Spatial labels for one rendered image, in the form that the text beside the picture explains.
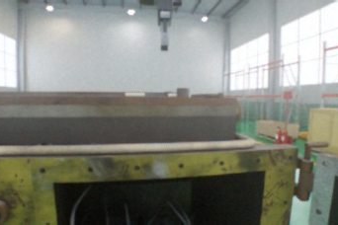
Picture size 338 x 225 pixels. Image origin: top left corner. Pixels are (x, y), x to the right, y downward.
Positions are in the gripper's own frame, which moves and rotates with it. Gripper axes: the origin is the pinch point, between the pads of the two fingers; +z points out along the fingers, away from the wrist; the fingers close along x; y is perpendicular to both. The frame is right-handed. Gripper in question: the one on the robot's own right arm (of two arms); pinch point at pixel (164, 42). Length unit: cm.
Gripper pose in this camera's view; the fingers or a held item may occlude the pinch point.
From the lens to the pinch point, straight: 66.2
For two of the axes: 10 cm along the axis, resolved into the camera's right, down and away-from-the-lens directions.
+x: -0.5, -0.8, 10.0
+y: 10.0, 0.1, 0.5
